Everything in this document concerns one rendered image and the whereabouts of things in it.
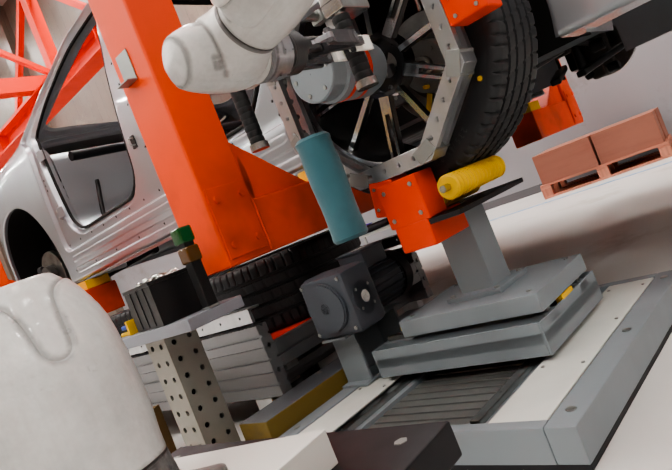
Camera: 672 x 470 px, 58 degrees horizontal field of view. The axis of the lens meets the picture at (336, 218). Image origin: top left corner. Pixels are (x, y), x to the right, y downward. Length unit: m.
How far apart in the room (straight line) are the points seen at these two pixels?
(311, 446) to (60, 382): 0.25
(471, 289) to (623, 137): 4.04
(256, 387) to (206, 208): 0.58
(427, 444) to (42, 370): 0.37
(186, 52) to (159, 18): 0.96
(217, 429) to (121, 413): 1.11
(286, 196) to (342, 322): 0.44
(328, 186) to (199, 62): 0.61
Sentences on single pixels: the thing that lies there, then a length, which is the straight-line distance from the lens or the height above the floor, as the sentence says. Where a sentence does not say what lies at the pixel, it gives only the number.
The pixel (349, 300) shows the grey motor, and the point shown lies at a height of 0.32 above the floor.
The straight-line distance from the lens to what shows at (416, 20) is 1.90.
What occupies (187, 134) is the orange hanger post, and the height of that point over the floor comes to 0.90.
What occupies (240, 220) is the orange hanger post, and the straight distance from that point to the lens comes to 1.71.
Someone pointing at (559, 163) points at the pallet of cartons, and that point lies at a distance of 5.61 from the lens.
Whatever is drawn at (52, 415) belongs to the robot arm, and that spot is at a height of 0.47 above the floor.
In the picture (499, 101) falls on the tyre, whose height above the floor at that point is 0.64.
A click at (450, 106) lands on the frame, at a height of 0.67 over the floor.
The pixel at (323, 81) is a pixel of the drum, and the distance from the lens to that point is 1.34.
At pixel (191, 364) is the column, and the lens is 1.70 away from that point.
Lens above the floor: 0.54
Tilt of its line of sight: level
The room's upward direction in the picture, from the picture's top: 22 degrees counter-clockwise
